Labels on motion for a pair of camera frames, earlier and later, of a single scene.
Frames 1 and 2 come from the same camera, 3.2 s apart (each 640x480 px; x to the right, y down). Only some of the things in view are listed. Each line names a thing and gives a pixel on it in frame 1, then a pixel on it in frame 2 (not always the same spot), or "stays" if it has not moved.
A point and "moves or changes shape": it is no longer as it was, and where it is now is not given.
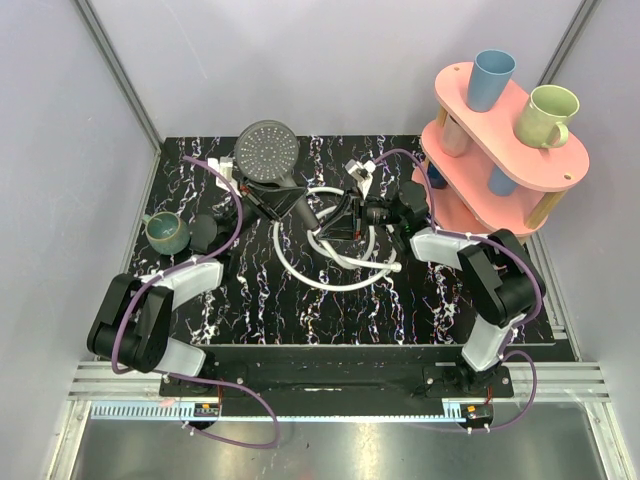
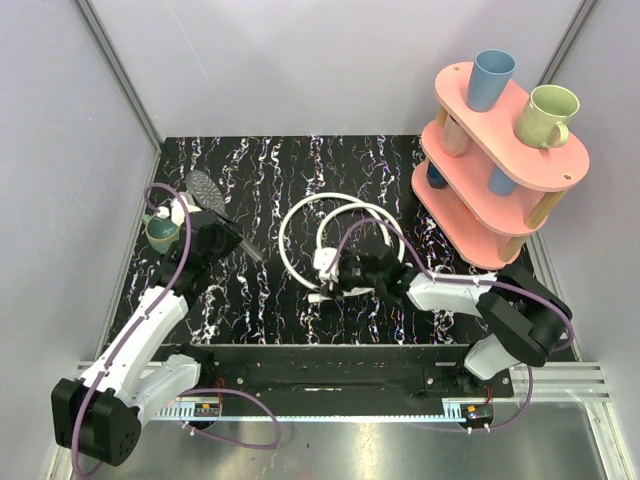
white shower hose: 385,267 moves or changes shape
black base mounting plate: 402,374 stays
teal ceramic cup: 167,232 stays
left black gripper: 248,194 to 220,232
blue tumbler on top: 491,72 stays
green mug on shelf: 542,122 stays
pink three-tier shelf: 478,176 stays
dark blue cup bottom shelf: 436,179 stays
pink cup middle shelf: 456,141 stays
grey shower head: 268,151 to 207,192
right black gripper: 348,223 to 346,257
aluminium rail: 557,382 stays
